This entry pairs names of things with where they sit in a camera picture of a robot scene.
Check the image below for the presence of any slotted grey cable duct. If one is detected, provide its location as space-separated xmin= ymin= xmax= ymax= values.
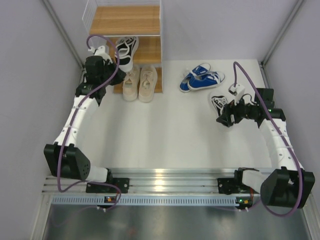
xmin=51 ymin=195 xmax=241 ymax=207

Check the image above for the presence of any aluminium frame post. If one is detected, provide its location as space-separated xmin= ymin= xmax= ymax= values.
xmin=40 ymin=0 xmax=84 ymax=69
xmin=259 ymin=0 xmax=307 ymax=71

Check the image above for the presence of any left aluminium frame post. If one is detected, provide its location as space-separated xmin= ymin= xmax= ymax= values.
xmin=40 ymin=0 xmax=84 ymax=69

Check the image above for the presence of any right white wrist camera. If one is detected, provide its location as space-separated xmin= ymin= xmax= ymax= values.
xmin=228 ymin=83 xmax=246 ymax=105

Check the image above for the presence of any beige lace sneaker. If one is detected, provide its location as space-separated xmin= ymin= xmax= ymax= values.
xmin=138 ymin=65 xmax=158 ymax=103
xmin=122 ymin=64 xmax=141 ymax=102

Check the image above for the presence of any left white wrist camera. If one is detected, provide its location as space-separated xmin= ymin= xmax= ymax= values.
xmin=88 ymin=45 xmax=112 ymax=61

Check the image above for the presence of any black white sneaker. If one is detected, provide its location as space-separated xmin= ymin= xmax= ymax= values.
xmin=208 ymin=90 xmax=233 ymax=132
xmin=116 ymin=36 xmax=139 ymax=73

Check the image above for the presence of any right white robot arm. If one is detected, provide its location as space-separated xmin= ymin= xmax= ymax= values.
xmin=209 ymin=88 xmax=315 ymax=209

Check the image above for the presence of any wooden three-tier shoe shelf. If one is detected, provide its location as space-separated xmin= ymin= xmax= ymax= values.
xmin=82 ymin=0 xmax=163 ymax=93

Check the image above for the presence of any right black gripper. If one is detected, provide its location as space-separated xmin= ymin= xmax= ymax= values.
xmin=217 ymin=93 xmax=259 ymax=128

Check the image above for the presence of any aluminium mounting rail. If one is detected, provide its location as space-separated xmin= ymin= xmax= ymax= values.
xmin=41 ymin=167 xmax=273 ymax=198

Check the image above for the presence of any right aluminium frame post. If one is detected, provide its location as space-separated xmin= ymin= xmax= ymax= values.
xmin=259 ymin=0 xmax=307 ymax=71

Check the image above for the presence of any blue canvas sneaker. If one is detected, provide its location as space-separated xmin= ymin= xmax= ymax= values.
xmin=187 ymin=71 xmax=225 ymax=91
xmin=179 ymin=62 xmax=211 ymax=93

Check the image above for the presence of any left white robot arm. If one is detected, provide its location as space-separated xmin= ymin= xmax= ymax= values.
xmin=43 ymin=55 xmax=126 ymax=193

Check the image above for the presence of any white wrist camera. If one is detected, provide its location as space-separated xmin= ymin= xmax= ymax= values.
xmin=88 ymin=45 xmax=112 ymax=61
xmin=228 ymin=83 xmax=246 ymax=105

